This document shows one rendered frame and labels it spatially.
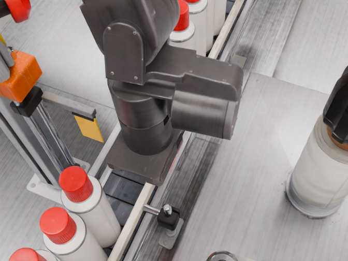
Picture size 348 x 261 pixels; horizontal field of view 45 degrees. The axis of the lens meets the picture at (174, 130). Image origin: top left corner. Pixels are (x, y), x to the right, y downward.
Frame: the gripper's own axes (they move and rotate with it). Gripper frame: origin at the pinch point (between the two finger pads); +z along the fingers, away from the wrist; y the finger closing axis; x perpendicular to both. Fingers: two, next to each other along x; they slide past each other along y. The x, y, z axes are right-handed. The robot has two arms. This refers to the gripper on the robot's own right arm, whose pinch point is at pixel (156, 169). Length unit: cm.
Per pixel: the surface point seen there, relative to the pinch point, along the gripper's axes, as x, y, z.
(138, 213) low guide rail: 2.5, -3.6, 9.9
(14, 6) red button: 4.7, -5.6, -31.6
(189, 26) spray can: 3.9, 22.8, -3.6
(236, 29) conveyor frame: 0.9, 40.9, 13.3
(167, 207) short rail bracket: -2.1, -2.3, 6.5
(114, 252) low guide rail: 3.1, -10.2, 9.9
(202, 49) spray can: 3.7, 28.0, 7.0
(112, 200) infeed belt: 8.3, -2.2, 13.2
